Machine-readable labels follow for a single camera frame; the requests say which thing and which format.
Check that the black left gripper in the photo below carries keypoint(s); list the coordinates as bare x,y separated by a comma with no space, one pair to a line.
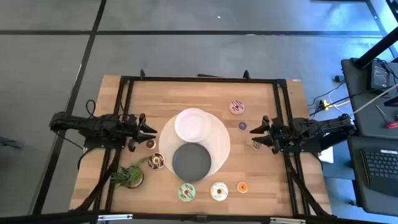
129,126

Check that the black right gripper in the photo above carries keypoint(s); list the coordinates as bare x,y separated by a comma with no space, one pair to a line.
280,133

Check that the small chocolate iced donut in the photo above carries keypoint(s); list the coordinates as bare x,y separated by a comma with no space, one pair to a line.
150,144

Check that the large chocolate iced donut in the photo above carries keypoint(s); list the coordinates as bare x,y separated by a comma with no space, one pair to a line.
152,161

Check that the large pink iced donut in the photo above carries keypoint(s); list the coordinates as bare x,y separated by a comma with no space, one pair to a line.
237,107

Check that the large green iced donut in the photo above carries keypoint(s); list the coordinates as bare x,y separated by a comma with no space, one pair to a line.
182,193

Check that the large white iced donut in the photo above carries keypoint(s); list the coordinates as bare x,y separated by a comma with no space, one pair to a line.
214,192

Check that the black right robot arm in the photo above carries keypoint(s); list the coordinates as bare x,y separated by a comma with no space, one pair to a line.
326,127

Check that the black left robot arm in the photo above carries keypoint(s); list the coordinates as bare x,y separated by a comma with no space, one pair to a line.
81,124

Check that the small purple iced donut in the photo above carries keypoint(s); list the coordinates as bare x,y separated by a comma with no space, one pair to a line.
242,126

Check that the round white woven placemat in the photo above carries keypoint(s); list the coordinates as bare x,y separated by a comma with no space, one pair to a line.
220,143

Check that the green potted plant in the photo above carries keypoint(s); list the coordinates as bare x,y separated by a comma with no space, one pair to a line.
130,175

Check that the white round plate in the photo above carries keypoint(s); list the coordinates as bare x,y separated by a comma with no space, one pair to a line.
192,124

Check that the dark grey round plate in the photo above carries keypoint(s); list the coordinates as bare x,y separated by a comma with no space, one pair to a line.
191,161

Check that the small orange iced donut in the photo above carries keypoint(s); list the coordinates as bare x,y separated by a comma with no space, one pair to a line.
240,187

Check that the white paper sheet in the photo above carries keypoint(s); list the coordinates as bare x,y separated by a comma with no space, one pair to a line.
327,155

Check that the yellow power plug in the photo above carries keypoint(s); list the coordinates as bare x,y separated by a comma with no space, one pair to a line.
325,105

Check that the black side desk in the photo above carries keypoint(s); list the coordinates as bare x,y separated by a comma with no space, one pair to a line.
360,105

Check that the black laptop keyboard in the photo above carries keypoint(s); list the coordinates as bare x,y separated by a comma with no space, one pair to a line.
381,168

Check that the black power adapter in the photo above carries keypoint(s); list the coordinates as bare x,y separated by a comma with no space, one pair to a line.
380,76

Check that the black slanted pole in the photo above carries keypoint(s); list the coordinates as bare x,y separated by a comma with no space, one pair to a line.
377,48

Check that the black aluminium table frame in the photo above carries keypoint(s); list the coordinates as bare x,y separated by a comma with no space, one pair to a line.
202,79

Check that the silver metal bracket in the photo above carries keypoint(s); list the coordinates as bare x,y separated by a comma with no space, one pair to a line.
287,221
115,217

